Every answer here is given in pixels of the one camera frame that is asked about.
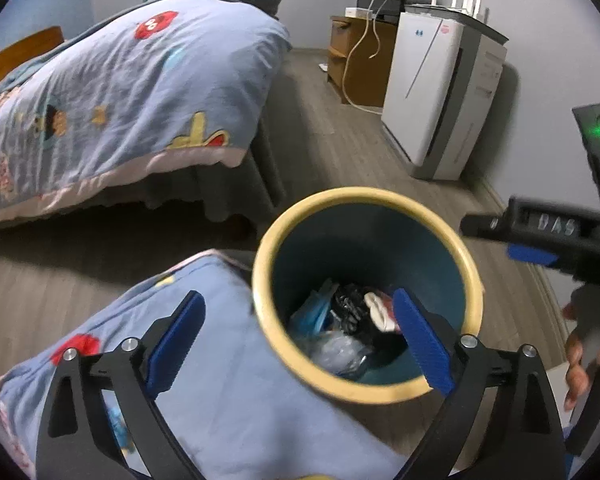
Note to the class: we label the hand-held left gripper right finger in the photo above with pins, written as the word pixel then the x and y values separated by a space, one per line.
pixel 425 340

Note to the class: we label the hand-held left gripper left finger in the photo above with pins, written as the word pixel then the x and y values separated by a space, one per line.
pixel 175 345

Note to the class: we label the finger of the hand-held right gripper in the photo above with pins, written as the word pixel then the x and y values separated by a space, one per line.
pixel 480 225
pixel 530 255

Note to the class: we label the long white tissue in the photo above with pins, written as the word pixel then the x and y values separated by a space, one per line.
pixel 380 310

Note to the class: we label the black plastic bag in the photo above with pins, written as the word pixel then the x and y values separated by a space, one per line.
pixel 352 305

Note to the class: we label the blue face mask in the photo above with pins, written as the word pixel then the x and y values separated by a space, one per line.
pixel 312 312

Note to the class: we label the teal bin with yellow rim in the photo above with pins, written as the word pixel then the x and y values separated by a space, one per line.
pixel 280 230

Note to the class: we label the person's right hand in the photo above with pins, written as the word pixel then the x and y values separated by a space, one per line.
pixel 576 370

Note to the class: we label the printed blue blanket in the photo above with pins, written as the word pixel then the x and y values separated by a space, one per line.
pixel 230 360

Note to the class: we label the grey appliance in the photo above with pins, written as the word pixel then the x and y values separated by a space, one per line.
pixel 480 85

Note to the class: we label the white air purifier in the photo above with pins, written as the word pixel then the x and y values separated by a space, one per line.
pixel 420 85

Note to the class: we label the wooden cabinet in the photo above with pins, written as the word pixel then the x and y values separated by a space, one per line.
pixel 382 75

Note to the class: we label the white router with antennas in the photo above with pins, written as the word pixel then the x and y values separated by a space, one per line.
pixel 450 12

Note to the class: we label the flat white box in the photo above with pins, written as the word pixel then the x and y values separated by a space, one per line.
pixel 359 12

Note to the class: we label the printed blue duvet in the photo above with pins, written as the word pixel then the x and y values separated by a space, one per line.
pixel 130 85

